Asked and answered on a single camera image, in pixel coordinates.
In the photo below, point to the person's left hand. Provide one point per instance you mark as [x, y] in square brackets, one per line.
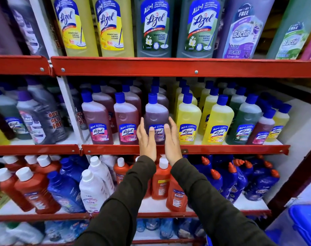
[146, 144]

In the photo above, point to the person's right hand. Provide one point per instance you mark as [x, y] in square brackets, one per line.
[174, 146]

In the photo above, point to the person's right thumb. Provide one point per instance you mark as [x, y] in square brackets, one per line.
[167, 133]

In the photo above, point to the person's left thumb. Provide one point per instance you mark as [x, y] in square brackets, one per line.
[151, 135]

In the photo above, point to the person's left forearm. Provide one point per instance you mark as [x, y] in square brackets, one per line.
[122, 204]

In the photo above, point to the person's right forearm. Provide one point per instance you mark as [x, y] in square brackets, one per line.
[211, 207]

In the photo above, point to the group of yellow cleaner bottles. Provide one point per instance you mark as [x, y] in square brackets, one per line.
[188, 117]

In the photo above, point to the orange cleaner bottle white cap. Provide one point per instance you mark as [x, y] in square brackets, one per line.
[176, 199]
[160, 181]
[121, 171]

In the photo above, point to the group of pink cleaner bottles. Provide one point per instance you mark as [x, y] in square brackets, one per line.
[98, 117]

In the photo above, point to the long red shelf beam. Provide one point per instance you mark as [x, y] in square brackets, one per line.
[168, 241]
[183, 67]
[222, 149]

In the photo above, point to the green cleaner bottle blue cap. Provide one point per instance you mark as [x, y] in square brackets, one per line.
[228, 88]
[243, 122]
[237, 99]

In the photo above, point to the grey bottle blue cap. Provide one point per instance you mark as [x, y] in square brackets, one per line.
[77, 107]

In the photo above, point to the group of blue orange-capped bottles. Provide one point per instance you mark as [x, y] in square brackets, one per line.
[234, 179]

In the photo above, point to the row of clear blue bottles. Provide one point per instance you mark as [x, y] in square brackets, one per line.
[168, 228]

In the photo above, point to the pink cleaner bottle blue cap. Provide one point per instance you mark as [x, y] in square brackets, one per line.
[263, 128]

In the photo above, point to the cluster of dark blue-capped bottles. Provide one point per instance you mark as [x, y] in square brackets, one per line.
[267, 99]

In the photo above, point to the red cleaner bottle white cap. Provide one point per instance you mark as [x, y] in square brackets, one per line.
[9, 187]
[13, 162]
[31, 161]
[36, 192]
[46, 163]

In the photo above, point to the grey bottle purple cap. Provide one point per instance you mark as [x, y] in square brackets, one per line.
[46, 105]
[34, 122]

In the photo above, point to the yellow cleaner bottle blue cap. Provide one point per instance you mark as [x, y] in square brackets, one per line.
[281, 120]

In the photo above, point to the large yellow cleaner bottle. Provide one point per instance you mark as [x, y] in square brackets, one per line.
[112, 25]
[73, 25]

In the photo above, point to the short red shelf beam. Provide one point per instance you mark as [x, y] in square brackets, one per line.
[19, 65]
[40, 217]
[35, 149]

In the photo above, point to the large purple floor cleaner bottle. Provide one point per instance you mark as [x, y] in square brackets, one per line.
[243, 33]

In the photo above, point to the group of clear blue bottles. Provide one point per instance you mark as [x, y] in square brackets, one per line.
[66, 229]

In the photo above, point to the large light green cleaner bottle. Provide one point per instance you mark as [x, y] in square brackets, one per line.
[293, 35]

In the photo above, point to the white plastic bottle green cap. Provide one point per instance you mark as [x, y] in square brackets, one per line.
[25, 233]

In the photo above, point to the blue plastic bin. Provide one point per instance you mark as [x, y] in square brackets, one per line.
[305, 222]

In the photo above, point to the large grey cleaner bottle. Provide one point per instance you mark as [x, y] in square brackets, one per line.
[27, 25]

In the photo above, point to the clear plastic bottle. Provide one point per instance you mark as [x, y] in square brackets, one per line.
[0, 235]

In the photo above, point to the large dark cleaner bottle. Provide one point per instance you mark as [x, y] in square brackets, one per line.
[3, 25]

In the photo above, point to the white rack upright post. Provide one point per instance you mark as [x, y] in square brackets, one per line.
[68, 99]

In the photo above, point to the dark red rack frame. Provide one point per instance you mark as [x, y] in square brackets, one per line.
[293, 181]

